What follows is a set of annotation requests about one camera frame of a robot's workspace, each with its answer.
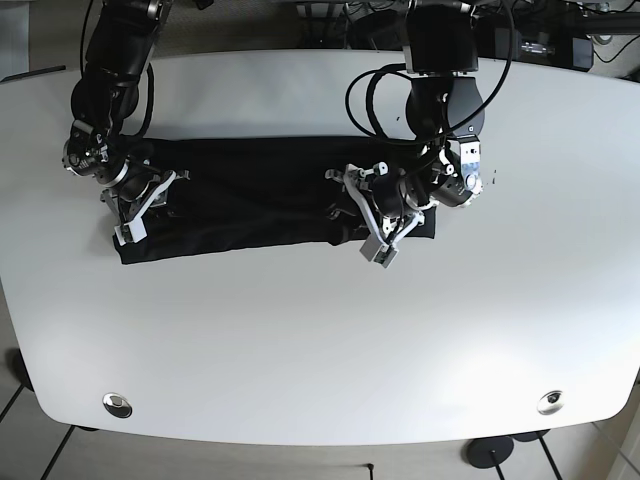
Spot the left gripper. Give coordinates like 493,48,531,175
325,162,425,253

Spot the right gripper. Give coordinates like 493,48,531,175
100,170,190,225

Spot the black T-shirt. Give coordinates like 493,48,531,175
114,136,420,265

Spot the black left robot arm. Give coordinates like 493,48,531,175
325,1,511,267

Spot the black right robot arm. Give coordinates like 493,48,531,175
62,1,189,245

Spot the left table grommet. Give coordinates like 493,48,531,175
102,392,133,419

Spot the table grommet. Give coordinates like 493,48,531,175
536,390,565,416
102,392,133,419

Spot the right table grommet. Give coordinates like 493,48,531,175
536,390,565,416

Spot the black round stand base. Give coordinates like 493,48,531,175
464,436,514,469

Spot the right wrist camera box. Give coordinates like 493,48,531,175
114,219,147,246

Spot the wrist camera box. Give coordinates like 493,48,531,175
114,219,147,246
360,235,398,268

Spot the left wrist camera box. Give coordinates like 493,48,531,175
360,235,398,268

